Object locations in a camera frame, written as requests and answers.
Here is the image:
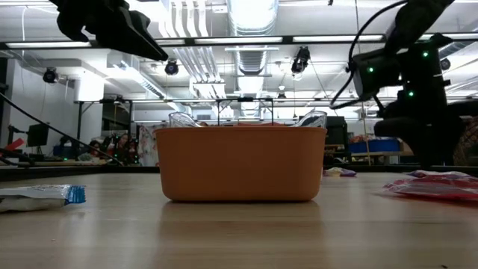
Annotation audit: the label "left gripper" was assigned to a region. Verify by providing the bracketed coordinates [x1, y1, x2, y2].
[52, 0, 169, 62]

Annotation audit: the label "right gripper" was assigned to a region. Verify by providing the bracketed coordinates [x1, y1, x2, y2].
[374, 35, 466, 169]

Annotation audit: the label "pink translucent candy pack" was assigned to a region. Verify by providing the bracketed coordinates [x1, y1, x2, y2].
[408, 170, 476, 180]
[381, 174, 478, 203]

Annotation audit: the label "purple candy pack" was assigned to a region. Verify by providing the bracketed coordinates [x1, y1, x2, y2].
[323, 166, 358, 178]

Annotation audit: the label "white blue candy bar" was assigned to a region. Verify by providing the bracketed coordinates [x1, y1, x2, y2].
[0, 184, 87, 213]

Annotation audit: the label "patterned brown rug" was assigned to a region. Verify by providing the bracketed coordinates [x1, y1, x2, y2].
[461, 115, 478, 167]

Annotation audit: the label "black overhead beam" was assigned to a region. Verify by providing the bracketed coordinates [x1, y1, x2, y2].
[0, 32, 478, 52]

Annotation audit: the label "blue storage crate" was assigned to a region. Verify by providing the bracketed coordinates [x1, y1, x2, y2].
[349, 138, 401, 154]

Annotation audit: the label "wooden background table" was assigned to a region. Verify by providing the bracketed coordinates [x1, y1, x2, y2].
[350, 150, 414, 158]

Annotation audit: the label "clear plastic bin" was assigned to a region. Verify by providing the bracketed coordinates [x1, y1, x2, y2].
[167, 109, 329, 129]

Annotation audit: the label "white LED light bar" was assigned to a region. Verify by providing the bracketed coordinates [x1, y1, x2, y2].
[193, 36, 284, 45]
[293, 34, 385, 43]
[5, 41, 93, 49]
[418, 33, 478, 41]

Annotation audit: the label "black equipment case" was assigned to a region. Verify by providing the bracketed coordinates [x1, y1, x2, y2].
[316, 115, 349, 151]

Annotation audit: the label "person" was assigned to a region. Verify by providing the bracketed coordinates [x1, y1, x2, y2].
[87, 140, 104, 160]
[114, 132, 132, 164]

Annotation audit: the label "floral patterned cloth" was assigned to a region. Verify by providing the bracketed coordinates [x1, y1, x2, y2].
[137, 125, 160, 167]

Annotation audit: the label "black monitor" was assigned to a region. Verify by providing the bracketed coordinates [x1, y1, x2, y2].
[26, 123, 50, 148]

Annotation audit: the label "orange plastic bin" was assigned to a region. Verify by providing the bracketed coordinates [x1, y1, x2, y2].
[154, 126, 328, 203]

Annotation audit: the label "red cloth piece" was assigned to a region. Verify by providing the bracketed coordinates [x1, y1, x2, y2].
[5, 137, 25, 151]

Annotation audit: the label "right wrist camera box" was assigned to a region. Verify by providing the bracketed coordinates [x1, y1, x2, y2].
[352, 47, 403, 101]

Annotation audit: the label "silver ventilation duct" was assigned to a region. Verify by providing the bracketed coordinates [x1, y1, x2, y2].
[226, 0, 280, 78]

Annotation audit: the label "black right camera cable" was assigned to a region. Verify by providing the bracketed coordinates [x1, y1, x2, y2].
[328, 0, 408, 110]

